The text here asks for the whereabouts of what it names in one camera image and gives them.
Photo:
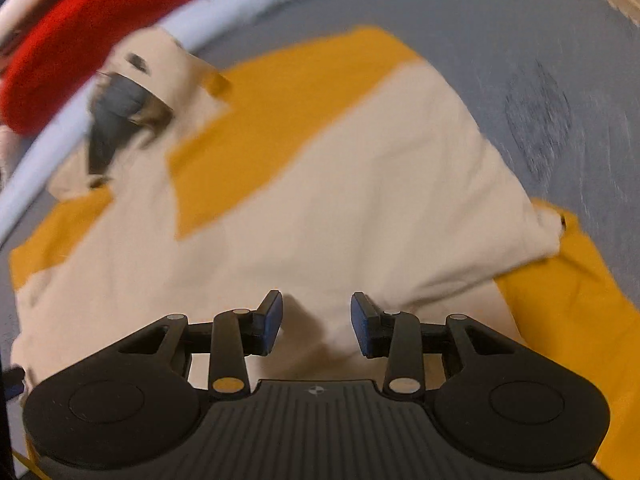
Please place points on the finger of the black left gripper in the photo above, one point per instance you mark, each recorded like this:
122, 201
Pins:
13, 382

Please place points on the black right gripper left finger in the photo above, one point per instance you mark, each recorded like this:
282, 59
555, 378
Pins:
227, 341

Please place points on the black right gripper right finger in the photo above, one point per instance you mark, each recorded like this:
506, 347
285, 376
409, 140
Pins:
403, 340

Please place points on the cream and yellow jacket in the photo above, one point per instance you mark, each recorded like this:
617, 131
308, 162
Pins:
342, 164

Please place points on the grey quilted mattress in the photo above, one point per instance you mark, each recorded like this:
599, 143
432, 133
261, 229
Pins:
553, 85

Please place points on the red folded blanket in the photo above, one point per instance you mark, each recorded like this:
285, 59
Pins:
63, 50

